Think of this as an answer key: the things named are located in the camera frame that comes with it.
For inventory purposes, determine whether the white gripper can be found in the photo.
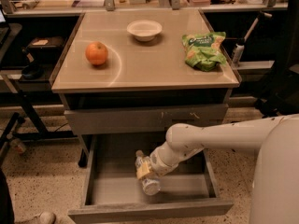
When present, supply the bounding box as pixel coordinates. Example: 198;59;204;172
136;147;178;180

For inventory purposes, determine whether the clear plastic water bottle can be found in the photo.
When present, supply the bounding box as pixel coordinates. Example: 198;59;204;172
135;150;161;196

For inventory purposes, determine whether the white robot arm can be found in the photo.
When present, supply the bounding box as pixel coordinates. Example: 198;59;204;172
135;114;299;224

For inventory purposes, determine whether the open grey drawer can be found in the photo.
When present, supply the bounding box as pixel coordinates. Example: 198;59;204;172
68;133;233;224

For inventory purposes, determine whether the closed grey upper drawer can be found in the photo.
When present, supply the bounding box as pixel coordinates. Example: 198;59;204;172
64;104;228;135

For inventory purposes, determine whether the grey drawer cabinet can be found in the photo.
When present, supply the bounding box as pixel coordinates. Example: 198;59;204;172
50;8;239;165

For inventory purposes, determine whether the white spray bottle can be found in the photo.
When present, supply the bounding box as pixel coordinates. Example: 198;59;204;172
231;11;272;66

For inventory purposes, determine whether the white shoe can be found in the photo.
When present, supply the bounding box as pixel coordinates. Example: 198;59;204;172
31;212;56;224

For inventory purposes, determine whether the orange apple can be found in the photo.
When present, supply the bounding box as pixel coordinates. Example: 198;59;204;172
85;42;108;65

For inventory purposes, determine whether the green chip bag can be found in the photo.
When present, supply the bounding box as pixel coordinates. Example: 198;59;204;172
182;32;226;72

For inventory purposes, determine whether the white paper bowl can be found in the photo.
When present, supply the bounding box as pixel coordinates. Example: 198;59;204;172
127;20;163;42

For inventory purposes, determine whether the black tape dispenser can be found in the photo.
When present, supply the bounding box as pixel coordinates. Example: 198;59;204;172
20;48;45;81

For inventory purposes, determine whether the black office chair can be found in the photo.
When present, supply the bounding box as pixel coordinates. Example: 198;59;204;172
254;0;299;117

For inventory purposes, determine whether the black box on shelf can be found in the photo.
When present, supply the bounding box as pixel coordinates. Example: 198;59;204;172
27;36;64;59

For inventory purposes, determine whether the black desk frame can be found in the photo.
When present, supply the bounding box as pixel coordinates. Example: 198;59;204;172
0;23;78;166

